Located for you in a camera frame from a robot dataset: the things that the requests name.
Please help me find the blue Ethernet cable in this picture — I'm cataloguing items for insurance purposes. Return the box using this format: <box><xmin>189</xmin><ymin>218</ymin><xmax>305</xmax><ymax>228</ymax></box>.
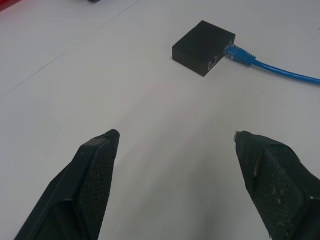
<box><xmin>224</xmin><ymin>42</ymin><xmax>320</xmax><ymax>87</ymax></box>

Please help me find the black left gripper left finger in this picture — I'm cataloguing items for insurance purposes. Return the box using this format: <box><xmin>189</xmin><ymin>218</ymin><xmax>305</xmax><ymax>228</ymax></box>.
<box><xmin>13</xmin><ymin>128</ymin><xmax>121</xmax><ymax>240</ymax></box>

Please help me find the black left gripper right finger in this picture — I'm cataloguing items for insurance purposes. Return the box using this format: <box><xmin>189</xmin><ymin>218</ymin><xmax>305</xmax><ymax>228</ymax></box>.
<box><xmin>233</xmin><ymin>130</ymin><xmax>320</xmax><ymax>240</ymax></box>

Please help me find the black network switch box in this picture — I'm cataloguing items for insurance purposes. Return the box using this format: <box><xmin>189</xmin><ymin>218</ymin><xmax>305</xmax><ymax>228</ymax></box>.
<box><xmin>171</xmin><ymin>20</ymin><xmax>236</xmax><ymax>77</ymax></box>

